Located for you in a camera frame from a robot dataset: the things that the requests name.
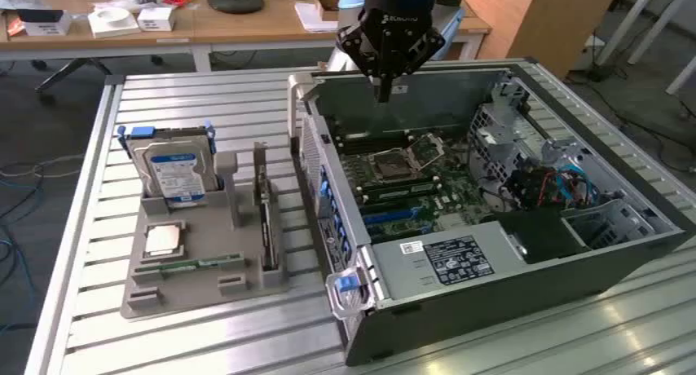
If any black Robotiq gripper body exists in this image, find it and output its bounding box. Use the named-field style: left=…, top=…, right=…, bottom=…
left=362, top=0, right=440, bottom=32

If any Nvidia graphics card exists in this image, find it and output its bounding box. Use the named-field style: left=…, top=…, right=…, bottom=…
left=252, top=141, right=282, bottom=272

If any white paper stack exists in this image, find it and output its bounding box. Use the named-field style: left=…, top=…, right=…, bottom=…
left=292, top=2, right=342, bottom=34

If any brown cardboard box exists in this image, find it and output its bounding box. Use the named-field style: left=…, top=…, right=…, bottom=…
left=314, top=0, right=346, bottom=24

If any wooden desk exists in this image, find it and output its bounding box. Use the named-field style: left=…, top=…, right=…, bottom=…
left=0, top=0, right=494, bottom=73

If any wooden cabinet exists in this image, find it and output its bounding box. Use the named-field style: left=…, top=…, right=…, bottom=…
left=462, top=0, right=624, bottom=81

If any metal socket cover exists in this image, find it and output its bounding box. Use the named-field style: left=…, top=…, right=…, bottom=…
left=404, top=132, right=447, bottom=168

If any silver drive cage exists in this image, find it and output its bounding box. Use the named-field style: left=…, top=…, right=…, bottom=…
left=466, top=75, right=551, bottom=184

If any CPU socket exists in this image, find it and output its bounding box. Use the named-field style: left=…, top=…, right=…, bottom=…
left=368, top=148, right=415, bottom=184

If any white box red button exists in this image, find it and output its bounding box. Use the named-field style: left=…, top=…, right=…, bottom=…
left=582, top=35, right=608, bottom=73

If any black power brick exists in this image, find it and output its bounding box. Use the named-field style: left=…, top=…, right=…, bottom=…
left=584, top=64, right=616, bottom=83

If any green Dell motherboard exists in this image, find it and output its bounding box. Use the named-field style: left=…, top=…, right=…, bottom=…
left=326, top=121, right=491, bottom=245

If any RAM stick white label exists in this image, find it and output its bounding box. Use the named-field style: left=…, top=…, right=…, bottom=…
left=359, top=180, right=443, bottom=205

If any white box printed label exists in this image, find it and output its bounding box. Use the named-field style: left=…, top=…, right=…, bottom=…
left=136, top=7, right=179, bottom=33

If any blue expansion slot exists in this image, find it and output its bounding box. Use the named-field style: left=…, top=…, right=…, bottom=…
left=362, top=205, right=426, bottom=226

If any white box with tape roll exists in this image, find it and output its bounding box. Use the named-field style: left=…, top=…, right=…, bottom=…
left=86, top=6, right=143, bottom=40

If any hard disk in blue caddy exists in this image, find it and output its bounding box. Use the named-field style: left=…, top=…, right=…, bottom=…
left=116, top=121, right=226, bottom=209

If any black fan shroud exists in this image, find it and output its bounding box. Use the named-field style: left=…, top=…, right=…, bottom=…
left=492, top=210, right=594, bottom=266

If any grey power supply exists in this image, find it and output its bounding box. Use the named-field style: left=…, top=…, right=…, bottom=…
left=372, top=222, right=528, bottom=302

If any black chair base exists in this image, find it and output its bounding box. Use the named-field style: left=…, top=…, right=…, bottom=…
left=32, top=55, right=164, bottom=105

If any grey parts rack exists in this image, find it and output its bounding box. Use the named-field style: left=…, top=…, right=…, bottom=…
left=119, top=150, right=292, bottom=320

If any silver disk bay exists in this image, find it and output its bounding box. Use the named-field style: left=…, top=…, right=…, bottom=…
left=559, top=198, right=658, bottom=249

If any white box black lid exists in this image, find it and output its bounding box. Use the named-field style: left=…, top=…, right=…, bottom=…
left=15, top=8, right=75, bottom=38

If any silver CPU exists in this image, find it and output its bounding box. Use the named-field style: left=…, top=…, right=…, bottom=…
left=144, top=224, right=184, bottom=256

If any green RAM stick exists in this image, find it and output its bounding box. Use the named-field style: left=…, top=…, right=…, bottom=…
left=135, top=252, right=244, bottom=272

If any black open PC case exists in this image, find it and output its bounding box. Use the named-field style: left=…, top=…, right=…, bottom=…
left=287, top=56, right=696, bottom=368

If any red wire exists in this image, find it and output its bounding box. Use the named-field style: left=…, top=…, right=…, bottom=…
left=540, top=169, right=558, bottom=207

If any white table frame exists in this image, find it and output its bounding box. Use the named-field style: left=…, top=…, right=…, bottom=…
left=595, top=0, right=696, bottom=97

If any blue wire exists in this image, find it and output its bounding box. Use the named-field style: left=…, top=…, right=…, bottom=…
left=555, top=165, right=599, bottom=210

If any white floor cable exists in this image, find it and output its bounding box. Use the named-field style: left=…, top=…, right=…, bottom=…
left=0, top=154, right=86, bottom=179

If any blue floor cable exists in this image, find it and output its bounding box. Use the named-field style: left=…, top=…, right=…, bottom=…
left=0, top=179, right=44, bottom=335

